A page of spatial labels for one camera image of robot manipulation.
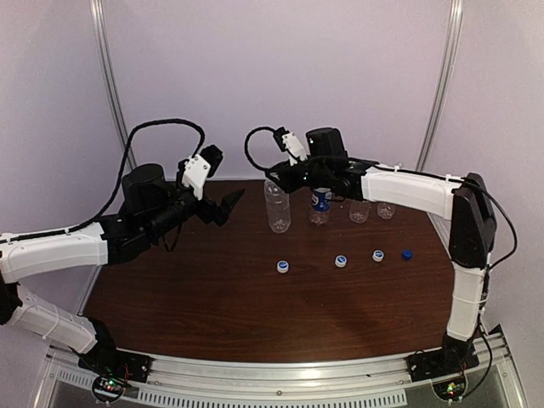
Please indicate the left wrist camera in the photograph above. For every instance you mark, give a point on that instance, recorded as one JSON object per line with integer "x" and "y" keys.
{"x": 194, "y": 171}

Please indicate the white Pepsi bottle cap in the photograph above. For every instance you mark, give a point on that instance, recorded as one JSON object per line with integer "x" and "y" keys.
{"x": 340, "y": 261}

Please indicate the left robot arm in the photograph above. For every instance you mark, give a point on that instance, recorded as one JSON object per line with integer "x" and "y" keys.
{"x": 152, "y": 207}

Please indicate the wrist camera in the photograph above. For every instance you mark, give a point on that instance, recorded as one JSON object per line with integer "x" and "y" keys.
{"x": 194, "y": 171}
{"x": 288, "y": 142}

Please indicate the front aluminium rail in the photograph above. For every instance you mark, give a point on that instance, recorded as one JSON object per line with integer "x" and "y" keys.
{"x": 374, "y": 382}

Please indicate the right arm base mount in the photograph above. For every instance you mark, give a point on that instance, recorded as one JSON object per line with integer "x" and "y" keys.
{"x": 445, "y": 368}

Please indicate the left aluminium frame post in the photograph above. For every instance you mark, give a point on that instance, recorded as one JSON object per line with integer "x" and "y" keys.
{"x": 97, "y": 12}

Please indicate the white Pocari Sweat cap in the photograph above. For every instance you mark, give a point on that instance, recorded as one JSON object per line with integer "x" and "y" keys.
{"x": 378, "y": 256}

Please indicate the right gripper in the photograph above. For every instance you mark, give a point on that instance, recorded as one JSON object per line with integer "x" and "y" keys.
{"x": 285, "y": 178}

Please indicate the clear plastic bottle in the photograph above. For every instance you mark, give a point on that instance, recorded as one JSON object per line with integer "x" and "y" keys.
{"x": 277, "y": 206}

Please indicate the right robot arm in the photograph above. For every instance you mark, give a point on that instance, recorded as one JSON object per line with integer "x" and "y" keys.
{"x": 325, "y": 167}

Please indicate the blue label plastic bottle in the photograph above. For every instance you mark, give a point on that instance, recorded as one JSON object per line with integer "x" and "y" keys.
{"x": 385, "y": 210}

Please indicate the right aluminium frame post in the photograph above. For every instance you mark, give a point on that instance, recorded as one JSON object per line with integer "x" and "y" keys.
{"x": 447, "y": 64}

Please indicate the aluminium frame post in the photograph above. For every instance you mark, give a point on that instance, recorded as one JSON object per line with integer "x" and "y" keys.
{"x": 97, "y": 12}
{"x": 447, "y": 64}

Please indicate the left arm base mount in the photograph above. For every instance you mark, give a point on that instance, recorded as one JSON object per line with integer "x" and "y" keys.
{"x": 115, "y": 370}

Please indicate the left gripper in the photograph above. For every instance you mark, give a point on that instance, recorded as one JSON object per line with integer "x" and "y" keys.
{"x": 206, "y": 209}

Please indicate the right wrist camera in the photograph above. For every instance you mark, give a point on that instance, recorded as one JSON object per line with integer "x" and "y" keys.
{"x": 288, "y": 142}

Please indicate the Pepsi label plastic bottle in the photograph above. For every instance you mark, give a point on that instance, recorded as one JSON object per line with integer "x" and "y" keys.
{"x": 320, "y": 206}

